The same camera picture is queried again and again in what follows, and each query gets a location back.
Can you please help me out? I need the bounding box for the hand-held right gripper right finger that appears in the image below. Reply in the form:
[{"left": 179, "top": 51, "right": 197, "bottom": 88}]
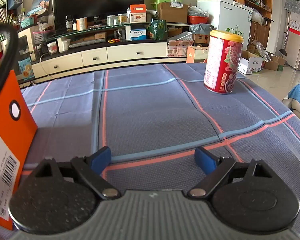
[{"left": 187, "top": 146, "right": 273, "bottom": 200}]

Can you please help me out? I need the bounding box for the red plastic basin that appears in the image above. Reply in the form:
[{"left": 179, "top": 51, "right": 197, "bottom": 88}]
[{"left": 187, "top": 16, "right": 208, "bottom": 24}]

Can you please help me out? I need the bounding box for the brown cardboard box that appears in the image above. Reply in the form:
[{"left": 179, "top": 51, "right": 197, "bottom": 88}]
[{"left": 157, "top": 2, "right": 190, "bottom": 23}]

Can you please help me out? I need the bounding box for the white printed carton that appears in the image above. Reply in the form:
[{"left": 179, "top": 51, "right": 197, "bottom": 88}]
[{"left": 239, "top": 51, "right": 264, "bottom": 75}]

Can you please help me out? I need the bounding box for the white refrigerator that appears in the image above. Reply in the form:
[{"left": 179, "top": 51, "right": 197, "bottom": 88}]
[{"left": 284, "top": 0, "right": 300, "bottom": 71}]

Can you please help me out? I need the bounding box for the blue plaid tablecloth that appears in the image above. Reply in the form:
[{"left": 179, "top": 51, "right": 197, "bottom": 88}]
[{"left": 0, "top": 62, "right": 300, "bottom": 240}]

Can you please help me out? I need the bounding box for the white glass-door cabinet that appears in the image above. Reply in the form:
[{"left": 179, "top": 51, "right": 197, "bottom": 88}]
[{"left": 17, "top": 27, "right": 38, "bottom": 80}]

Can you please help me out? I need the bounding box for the orange white medicine box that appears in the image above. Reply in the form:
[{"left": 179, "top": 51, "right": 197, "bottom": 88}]
[{"left": 129, "top": 4, "right": 147, "bottom": 23}]

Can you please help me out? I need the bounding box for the green plastic bag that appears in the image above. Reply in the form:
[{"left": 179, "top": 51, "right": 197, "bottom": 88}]
[{"left": 147, "top": 19, "right": 168, "bottom": 40}]

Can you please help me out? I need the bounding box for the white chest freezer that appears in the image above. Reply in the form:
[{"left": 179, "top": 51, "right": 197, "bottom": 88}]
[{"left": 197, "top": 0, "right": 253, "bottom": 45}]

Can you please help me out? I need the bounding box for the orange paper bag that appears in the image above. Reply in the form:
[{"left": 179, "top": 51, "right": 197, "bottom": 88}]
[{"left": 186, "top": 46, "right": 210, "bottom": 64}]

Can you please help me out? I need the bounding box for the white canister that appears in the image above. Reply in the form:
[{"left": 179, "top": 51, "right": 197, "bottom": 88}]
[{"left": 76, "top": 17, "right": 88, "bottom": 31}]

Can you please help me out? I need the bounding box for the white TV cabinet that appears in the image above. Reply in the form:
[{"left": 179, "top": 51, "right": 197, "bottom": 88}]
[{"left": 17, "top": 23, "right": 190, "bottom": 80}]

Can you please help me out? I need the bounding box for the blue white box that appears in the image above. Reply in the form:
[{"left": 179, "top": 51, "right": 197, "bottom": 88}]
[{"left": 130, "top": 28, "right": 147, "bottom": 41}]

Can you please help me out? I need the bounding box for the stack of red white packets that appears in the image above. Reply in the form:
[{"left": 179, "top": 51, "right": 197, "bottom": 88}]
[{"left": 167, "top": 40, "right": 194, "bottom": 57}]

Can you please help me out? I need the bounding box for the pink plastic basket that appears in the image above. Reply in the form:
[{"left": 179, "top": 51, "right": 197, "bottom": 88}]
[{"left": 32, "top": 30, "right": 53, "bottom": 44}]

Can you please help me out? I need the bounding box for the wall calendar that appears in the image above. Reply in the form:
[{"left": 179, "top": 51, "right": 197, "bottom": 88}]
[{"left": 289, "top": 14, "right": 300, "bottom": 34}]

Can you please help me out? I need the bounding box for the red can yellow lid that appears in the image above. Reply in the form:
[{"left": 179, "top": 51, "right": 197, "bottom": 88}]
[{"left": 203, "top": 29, "right": 245, "bottom": 95}]

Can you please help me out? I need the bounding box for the blue hanging bag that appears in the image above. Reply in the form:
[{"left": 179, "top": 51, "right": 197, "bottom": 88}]
[{"left": 7, "top": 0, "right": 23, "bottom": 10}]

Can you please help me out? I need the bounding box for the orange cardboard box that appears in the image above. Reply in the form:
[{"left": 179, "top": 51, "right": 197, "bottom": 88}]
[{"left": 0, "top": 69, "right": 38, "bottom": 230}]

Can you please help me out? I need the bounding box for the white plastic tray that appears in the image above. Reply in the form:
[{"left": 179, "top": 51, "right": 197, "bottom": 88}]
[{"left": 169, "top": 32, "right": 193, "bottom": 43}]

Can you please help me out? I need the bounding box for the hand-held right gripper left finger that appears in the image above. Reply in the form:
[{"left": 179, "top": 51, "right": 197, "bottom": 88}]
[{"left": 35, "top": 146, "right": 122, "bottom": 200}]

